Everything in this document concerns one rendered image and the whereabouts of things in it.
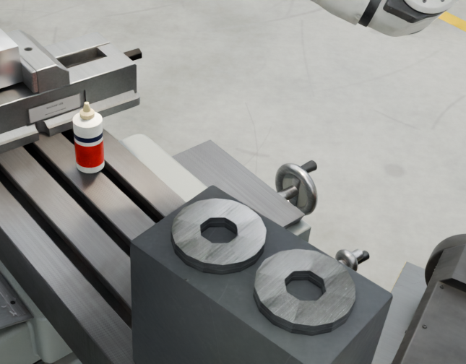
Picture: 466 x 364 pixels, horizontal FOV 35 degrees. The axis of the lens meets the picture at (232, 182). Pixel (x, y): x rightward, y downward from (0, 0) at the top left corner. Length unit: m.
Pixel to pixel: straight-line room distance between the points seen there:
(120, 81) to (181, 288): 0.57
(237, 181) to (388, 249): 1.04
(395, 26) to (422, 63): 2.40
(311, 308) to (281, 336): 0.04
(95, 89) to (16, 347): 0.40
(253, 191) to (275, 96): 1.59
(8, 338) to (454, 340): 0.75
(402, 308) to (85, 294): 0.88
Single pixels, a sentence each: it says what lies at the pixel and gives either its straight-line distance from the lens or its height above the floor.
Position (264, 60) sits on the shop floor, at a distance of 3.15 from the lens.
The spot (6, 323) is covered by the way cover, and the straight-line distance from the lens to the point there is 0.97.
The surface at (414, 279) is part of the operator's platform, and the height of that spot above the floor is 0.40.
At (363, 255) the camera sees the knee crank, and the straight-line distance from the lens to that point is 1.60.
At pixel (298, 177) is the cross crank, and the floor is 0.65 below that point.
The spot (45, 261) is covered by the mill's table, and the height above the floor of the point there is 0.90.
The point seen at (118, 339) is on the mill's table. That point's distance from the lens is 0.86.
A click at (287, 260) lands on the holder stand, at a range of 0.67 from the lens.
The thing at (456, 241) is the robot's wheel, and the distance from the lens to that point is 1.54.
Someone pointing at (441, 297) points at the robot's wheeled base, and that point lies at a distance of 1.41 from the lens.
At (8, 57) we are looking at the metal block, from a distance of 1.10.
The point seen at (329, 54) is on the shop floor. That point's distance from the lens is 3.25.
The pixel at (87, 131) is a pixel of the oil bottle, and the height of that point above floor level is 0.98.
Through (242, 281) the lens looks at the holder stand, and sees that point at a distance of 0.66.
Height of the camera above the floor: 1.58
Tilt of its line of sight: 40 degrees down
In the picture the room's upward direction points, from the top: 6 degrees clockwise
